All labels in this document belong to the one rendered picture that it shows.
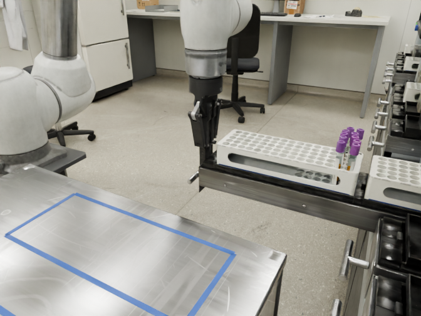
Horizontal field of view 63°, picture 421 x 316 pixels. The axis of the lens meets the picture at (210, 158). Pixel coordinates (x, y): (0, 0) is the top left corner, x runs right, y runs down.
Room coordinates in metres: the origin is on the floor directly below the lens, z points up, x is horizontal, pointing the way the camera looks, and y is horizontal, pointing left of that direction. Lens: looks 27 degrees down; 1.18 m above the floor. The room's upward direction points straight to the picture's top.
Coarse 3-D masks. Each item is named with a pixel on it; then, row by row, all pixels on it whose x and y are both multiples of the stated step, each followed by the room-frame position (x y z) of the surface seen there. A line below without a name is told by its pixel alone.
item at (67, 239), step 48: (0, 192) 0.56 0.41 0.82; (48, 192) 0.56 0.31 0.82; (96, 192) 0.56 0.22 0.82; (0, 240) 0.42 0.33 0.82; (48, 240) 0.42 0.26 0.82; (96, 240) 0.42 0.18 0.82; (144, 240) 0.42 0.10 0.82; (192, 240) 0.42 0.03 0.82; (240, 240) 0.42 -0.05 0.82; (0, 288) 0.32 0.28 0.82; (48, 288) 0.32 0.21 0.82; (96, 288) 0.32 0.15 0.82; (144, 288) 0.32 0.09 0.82; (192, 288) 0.32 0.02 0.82; (240, 288) 0.32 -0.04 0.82
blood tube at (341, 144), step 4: (340, 140) 0.58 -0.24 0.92; (336, 144) 0.58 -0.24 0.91; (340, 144) 0.57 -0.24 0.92; (344, 144) 0.57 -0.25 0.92; (336, 148) 0.58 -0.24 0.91; (340, 148) 0.57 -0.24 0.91; (344, 148) 0.57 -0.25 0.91; (336, 152) 0.58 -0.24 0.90; (340, 152) 0.57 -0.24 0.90; (336, 156) 0.58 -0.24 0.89; (340, 156) 0.57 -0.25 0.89; (336, 160) 0.58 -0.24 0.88; (340, 160) 0.57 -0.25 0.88; (336, 164) 0.58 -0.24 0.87; (340, 164) 0.57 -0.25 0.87; (340, 168) 0.58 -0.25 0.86; (336, 176) 0.57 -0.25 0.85; (332, 180) 0.58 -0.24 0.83; (336, 180) 0.57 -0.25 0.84; (336, 184) 0.57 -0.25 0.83
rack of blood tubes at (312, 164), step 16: (224, 144) 0.70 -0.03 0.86; (240, 144) 0.68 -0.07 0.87; (256, 144) 0.68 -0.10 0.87; (272, 144) 0.69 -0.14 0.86; (288, 144) 0.69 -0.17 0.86; (304, 144) 0.68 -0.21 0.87; (224, 160) 0.68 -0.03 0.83; (240, 160) 0.72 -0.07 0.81; (256, 160) 0.72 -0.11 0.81; (272, 160) 0.63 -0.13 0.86; (288, 160) 0.61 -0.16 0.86; (304, 160) 0.61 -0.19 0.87; (320, 160) 0.62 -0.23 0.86; (288, 176) 0.61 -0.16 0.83; (304, 176) 0.61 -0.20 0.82; (320, 176) 0.64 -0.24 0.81; (352, 176) 0.56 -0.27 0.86; (352, 192) 0.56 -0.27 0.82
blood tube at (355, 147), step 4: (352, 144) 0.57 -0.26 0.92; (356, 144) 0.57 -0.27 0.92; (352, 148) 0.56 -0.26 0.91; (356, 148) 0.56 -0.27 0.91; (352, 152) 0.56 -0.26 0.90; (356, 152) 0.56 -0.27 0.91; (352, 156) 0.56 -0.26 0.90; (356, 156) 0.56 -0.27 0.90; (348, 160) 0.57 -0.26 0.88; (352, 160) 0.56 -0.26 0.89; (348, 164) 0.57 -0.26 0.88; (352, 164) 0.56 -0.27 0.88; (348, 168) 0.57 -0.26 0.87; (352, 168) 0.56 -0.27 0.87
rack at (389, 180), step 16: (384, 160) 0.62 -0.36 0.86; (400, 160) 0.61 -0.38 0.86; (368, 176) 0.58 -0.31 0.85; (384, 176) 0.55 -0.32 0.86; (400, 176) 0.54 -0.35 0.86; (416, 176) 0.54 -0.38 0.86; (368, 192) 0.54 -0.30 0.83; (384, 192) 0.58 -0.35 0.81; (400, 192) 0.58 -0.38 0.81; (416, 192) 0.58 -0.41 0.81; (416, 208) 0.51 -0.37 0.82
